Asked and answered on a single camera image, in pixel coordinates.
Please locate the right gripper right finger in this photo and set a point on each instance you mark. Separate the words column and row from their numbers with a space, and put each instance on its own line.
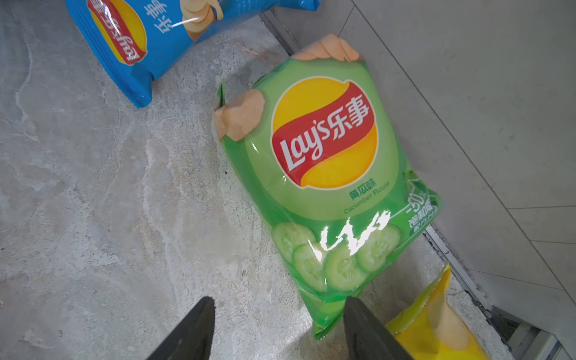
column 366, row 337

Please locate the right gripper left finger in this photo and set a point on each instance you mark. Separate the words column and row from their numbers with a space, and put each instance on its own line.
column 192, row 338

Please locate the yellow chips bag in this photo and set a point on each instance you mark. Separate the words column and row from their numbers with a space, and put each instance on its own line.
column 431, row 329

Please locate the green cucumber chips bag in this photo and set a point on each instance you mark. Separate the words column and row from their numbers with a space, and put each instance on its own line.
column 316, row 151

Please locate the blue chips bag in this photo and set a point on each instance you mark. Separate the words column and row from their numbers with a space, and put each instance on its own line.
column 137, row 42

